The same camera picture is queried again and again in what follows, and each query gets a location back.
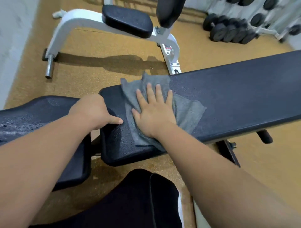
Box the person's right hand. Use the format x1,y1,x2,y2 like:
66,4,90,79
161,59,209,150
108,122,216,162
131,82,177,138

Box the person's left hand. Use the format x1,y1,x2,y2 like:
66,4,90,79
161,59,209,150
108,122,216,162
68,94,124,131

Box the grey cleaning cloth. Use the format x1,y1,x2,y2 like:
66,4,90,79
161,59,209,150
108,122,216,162
120,71,207,152

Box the black adjustable weight bench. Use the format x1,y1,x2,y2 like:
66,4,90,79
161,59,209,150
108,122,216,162
0,49,301,192

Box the person's right forearm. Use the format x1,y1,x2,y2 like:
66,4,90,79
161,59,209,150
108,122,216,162
154,122,301,228

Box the person's left forearm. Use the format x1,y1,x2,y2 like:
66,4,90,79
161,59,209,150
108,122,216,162
0,114,94,228

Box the black trousers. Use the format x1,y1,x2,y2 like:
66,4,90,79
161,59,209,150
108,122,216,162
28,168,185,228

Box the white exercise machine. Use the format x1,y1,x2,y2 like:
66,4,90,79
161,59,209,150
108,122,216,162
42,0,186,79

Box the row of black dumbbells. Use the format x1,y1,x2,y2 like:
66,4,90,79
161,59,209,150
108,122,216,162
203,0,301,45

